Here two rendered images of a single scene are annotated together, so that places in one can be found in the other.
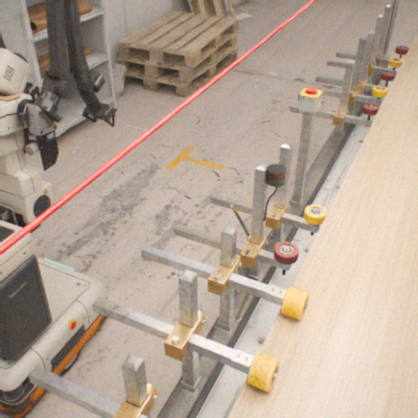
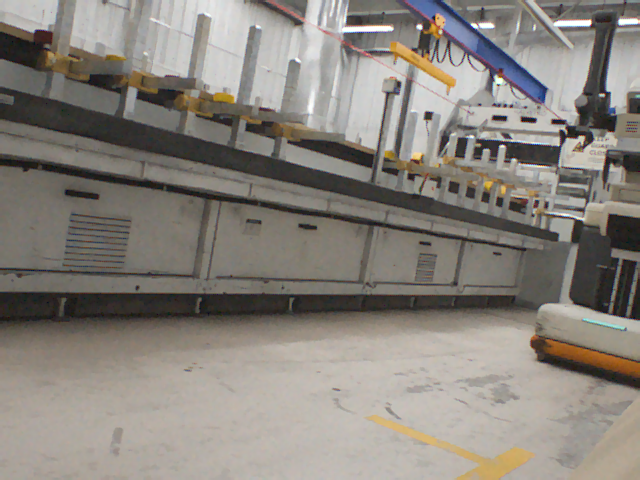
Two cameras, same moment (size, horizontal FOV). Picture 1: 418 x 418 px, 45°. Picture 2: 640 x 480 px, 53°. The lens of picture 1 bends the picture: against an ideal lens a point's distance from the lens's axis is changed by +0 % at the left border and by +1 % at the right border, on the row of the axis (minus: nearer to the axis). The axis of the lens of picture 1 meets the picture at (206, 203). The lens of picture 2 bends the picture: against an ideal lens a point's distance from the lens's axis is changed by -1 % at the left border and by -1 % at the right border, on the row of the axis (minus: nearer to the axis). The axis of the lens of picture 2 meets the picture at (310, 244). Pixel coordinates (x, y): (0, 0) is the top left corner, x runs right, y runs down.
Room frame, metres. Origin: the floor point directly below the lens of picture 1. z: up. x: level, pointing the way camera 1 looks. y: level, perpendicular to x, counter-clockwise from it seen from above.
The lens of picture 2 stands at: (5.03, -0.03, 0.52)
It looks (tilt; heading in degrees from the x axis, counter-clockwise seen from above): 3 degrees down; 191
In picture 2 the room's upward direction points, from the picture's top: 10 degrees clockwise
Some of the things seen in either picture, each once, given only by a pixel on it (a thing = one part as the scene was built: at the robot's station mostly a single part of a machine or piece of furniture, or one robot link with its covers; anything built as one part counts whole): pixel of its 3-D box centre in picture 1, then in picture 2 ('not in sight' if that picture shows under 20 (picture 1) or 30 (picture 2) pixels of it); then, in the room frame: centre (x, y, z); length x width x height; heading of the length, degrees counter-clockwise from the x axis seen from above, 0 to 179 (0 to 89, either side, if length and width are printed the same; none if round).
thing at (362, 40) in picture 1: (355, 80); (245, 90); (2.70, -0.83, 0.92); 0.04 x 0.04 x 0.48; 64
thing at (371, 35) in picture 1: (363, 72); (193, 83); (2.92, -0.94, 0.88); 0.04 x 0.04 x 0.48; 64
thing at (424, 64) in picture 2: not in sight; (425, 65); (-3.70, -0.63, 2.65); 1.71 x 0.09 x 0.32; 154
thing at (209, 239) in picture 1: (230, 246); (442, 174); (1.35, -0.08, 0.84); 0.43 x 0.03 x 0.04; 64
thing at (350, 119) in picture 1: (330, 116); (299, 134); (2.46, -0.65, 0.81); 0.43 x 0.03 x 0.04; 64
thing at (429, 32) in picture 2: not in sight; (429, 43); (-3.70, -0.63, 2.95); 0.34 x 0.26 x 0.49; 154
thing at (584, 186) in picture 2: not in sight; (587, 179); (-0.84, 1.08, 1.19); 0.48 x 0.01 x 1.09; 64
